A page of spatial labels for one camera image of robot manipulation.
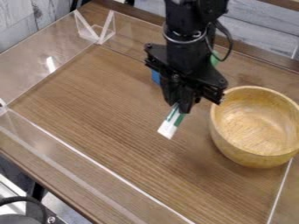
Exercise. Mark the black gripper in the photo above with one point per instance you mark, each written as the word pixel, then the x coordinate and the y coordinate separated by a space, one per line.
pixel 188 77

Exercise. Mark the green and white marker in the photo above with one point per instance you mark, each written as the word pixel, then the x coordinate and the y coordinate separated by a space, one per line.
pixel 174 118

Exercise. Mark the blue rectangular block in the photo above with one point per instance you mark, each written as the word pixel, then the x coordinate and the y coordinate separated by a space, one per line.
pixel 155 77

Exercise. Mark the clear acrylic tray wall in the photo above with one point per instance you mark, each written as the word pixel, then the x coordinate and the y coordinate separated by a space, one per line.
pixel 79 119

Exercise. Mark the black metal base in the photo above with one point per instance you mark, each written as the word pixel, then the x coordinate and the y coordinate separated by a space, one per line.
pixel 28 216

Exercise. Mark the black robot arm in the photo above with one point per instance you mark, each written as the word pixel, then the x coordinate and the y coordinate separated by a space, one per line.
pixel 192 22

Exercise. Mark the brown wooden bowl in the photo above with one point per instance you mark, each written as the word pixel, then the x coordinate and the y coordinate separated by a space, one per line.
pixel 254 127

